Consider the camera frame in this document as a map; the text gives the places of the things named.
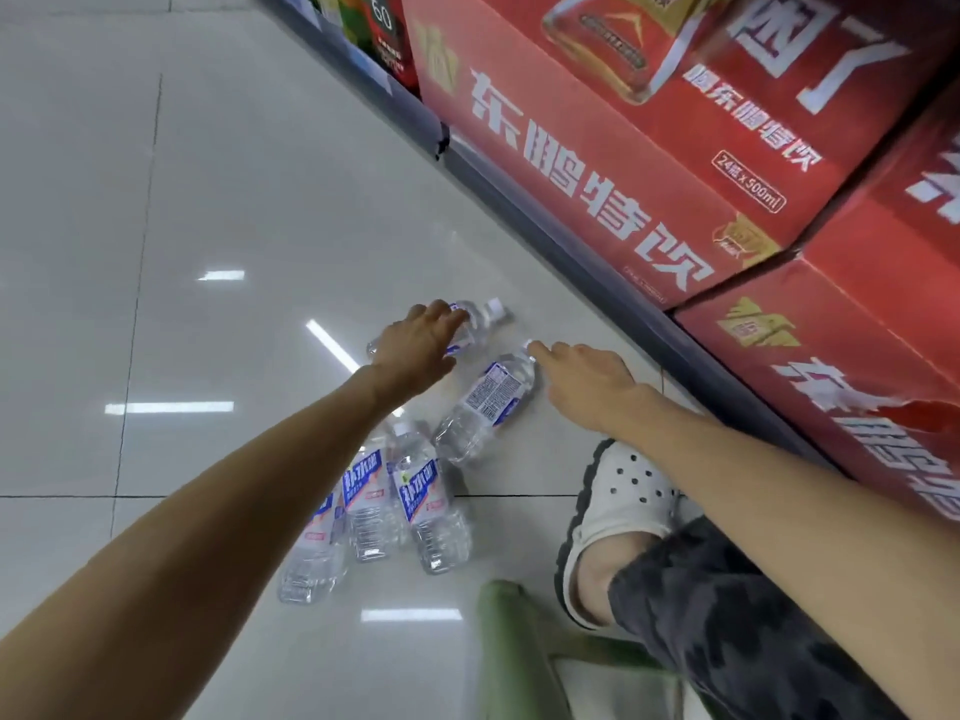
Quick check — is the person's left forearm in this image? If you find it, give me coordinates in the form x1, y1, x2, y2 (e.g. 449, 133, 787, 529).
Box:
0, 366, 406, 720

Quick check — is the person's left hand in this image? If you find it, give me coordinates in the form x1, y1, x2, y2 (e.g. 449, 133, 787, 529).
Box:
367, 299, 472, 402

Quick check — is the person's white left clog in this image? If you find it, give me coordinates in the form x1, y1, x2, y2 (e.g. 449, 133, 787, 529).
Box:
553, 439, 684, 632

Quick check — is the person's left leg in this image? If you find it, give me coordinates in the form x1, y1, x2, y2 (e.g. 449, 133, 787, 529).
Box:
573, 530, 665, 627

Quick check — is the person's right hand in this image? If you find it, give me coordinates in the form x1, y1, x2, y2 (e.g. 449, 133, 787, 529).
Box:
528, 340, 661, 440

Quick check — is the dark drink bottle red label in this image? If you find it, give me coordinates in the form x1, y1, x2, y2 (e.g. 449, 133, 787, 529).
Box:
359, 0, 421, 97

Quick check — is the red drink carton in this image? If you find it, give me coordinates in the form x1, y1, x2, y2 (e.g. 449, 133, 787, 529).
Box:
673, 78, 960, 522
399, 0, 960, 310

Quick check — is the person's right forearm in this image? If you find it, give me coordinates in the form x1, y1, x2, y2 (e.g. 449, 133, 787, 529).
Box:
620, 389, 960, 720

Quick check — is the green plastic stool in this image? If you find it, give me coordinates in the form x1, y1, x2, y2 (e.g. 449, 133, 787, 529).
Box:
476, 579, 714, 720

